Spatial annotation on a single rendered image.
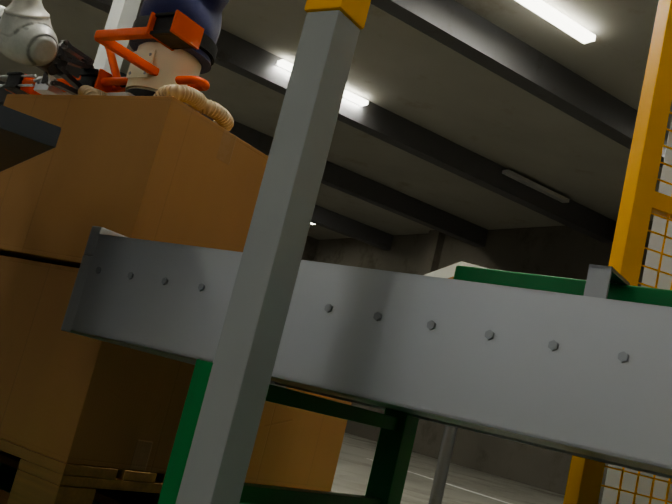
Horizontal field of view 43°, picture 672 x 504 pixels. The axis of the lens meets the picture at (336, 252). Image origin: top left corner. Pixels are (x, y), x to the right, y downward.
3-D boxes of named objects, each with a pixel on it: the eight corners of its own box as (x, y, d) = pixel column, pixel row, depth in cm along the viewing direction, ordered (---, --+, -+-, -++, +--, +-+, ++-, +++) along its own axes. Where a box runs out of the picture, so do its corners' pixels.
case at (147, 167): (236, 312, 215) (277, 161, 222) (121, 270, 182) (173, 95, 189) (78, 280, 248) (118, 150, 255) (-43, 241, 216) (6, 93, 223)
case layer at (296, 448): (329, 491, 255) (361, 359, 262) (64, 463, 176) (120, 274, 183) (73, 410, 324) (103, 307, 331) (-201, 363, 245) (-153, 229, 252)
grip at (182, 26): (198, 50, 188) (205, 29, 189) (171, 31, 181) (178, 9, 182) (171, 51, 193) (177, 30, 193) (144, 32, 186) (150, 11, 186)
